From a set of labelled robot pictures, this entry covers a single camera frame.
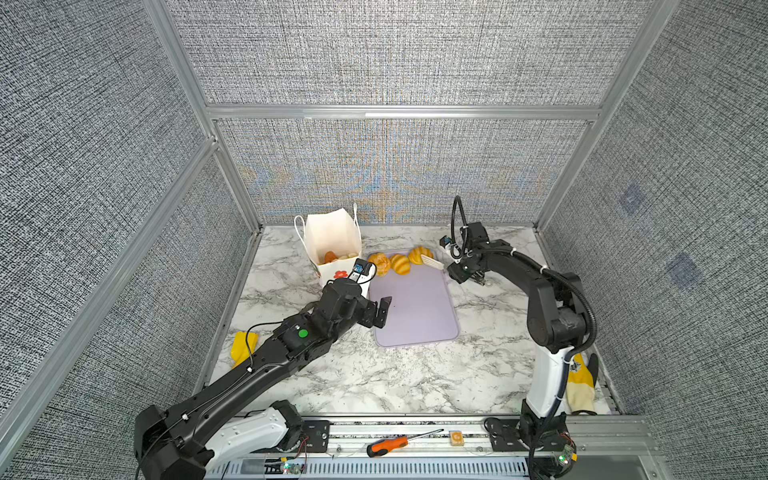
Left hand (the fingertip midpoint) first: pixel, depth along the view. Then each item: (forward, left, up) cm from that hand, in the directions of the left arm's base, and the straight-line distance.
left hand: (380, 291), depth 73 cm
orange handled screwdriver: (-30, +2, -21) cm, 36 cm away
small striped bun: (+24, -8, -20) cm, 32 cm away
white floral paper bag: (+26, +14, -11) cm, 32 cm away
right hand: (+22, -27, -16) cm, 38 cm away
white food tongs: (+13, -31, -14) cm, 36 cm away
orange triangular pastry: (+24, +16, -17) cm, 34 cm away
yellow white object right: (-18, -52, -21) cm, 59 cm away
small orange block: (-29, -17, -23) cm, 41 cm away
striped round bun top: (+27, -13, -20) cm, 36 cm away
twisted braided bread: (+24, +10, -15) cm, 30 cm away
